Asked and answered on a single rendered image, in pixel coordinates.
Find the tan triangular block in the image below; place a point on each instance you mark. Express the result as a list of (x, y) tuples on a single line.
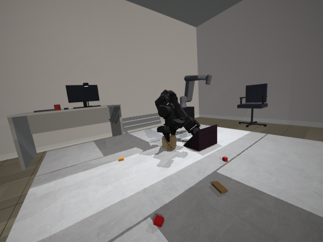
[(165, 144), (172, 141)]

